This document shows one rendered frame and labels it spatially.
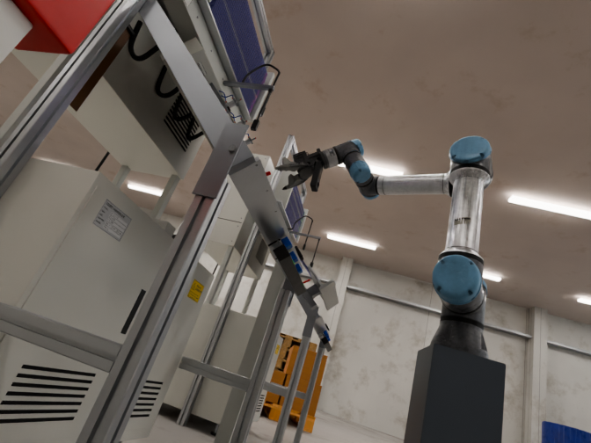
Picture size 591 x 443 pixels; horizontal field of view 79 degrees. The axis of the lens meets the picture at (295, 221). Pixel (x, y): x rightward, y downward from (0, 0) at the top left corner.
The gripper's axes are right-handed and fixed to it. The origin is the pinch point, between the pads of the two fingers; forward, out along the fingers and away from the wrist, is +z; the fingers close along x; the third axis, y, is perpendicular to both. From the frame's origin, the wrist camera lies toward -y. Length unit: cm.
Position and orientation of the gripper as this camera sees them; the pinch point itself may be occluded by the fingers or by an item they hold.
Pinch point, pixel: (279, 181)
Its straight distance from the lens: 142.4
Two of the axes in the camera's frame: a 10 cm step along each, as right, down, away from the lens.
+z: -9.4, 3.4, -0.1
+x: -1.5, -4.5, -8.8
